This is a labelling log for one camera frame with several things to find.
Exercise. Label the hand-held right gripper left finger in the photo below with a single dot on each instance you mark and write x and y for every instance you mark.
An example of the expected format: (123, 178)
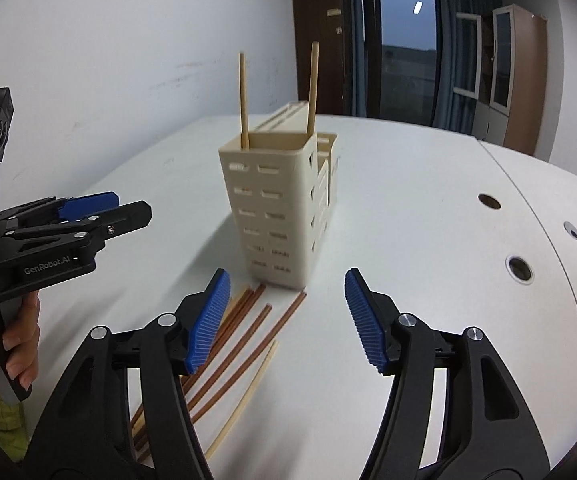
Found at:
(208, 325)

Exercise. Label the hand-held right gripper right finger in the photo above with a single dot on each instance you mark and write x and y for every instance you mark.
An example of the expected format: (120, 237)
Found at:
(366, 325)

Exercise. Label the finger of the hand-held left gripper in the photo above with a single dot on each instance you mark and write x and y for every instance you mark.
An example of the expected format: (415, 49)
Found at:
(93, 204)
(118, 217)

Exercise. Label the brown wooden chopstick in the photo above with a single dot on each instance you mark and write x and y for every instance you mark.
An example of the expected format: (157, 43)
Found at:
(278, 322)
(248, 332)
(253, 297)
(241, 299)

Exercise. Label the light bamboo chopstick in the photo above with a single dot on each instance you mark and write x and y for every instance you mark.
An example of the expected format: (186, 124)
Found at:
(242, 400)
(313, 90)
(244, 105)

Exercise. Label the cream plastic utensil holder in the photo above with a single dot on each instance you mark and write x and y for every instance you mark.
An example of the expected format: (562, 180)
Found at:
(268, 200)

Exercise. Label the person's left hand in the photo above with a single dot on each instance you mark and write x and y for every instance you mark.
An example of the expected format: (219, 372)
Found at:
(23, 340)

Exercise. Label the brown wooden door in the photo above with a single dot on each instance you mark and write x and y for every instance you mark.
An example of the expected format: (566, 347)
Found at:
(318, 35)

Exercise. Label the blue grey curtain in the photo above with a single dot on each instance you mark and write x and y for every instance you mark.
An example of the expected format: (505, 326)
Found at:
(446, 60)

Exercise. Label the wooden cabinet with glass door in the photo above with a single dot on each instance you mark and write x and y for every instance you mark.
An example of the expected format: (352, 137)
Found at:
(523, 85)

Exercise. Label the white window sash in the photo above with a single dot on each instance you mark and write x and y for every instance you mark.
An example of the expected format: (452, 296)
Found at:
(468, 55)

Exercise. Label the dark framed window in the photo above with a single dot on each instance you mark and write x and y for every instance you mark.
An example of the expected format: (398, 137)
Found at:
(403, 25)

